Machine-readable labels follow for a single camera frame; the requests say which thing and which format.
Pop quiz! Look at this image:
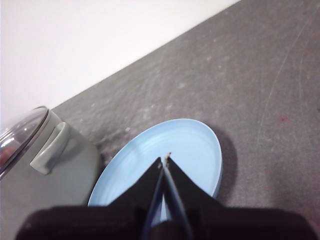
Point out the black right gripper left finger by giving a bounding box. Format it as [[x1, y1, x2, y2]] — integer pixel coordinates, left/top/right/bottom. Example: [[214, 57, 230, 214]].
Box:
[[14, 156, 165, 240]]

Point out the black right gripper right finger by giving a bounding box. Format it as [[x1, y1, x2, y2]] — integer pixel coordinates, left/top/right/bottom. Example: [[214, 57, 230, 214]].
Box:
[[163, 154, 313, 240]]

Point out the pale green electric steamer pot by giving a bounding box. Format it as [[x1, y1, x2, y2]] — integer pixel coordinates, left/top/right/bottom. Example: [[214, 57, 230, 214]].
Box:
[[0, 109, 102, 232]]

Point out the blue plate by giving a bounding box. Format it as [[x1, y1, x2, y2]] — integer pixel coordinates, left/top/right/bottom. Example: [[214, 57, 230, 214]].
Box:
[[87, 118, 223, 222]]

